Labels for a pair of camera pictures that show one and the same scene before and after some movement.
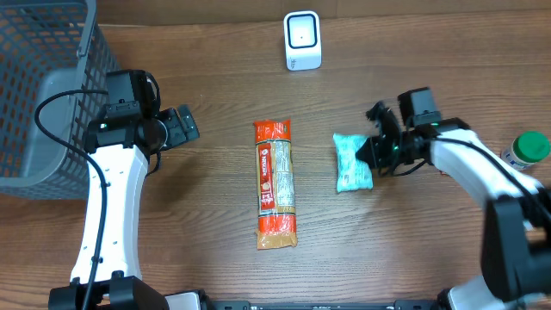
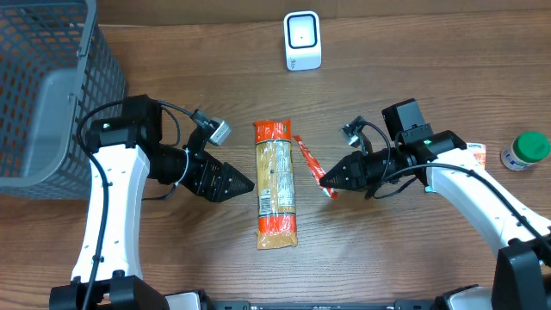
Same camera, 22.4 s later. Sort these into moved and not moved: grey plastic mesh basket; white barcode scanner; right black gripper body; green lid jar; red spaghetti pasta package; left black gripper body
Moved: left black gripper body; right black gripper body
Not moved: red spaghetti pasta package; white barcode scanner; grey plastic mesh basket; green lid jar
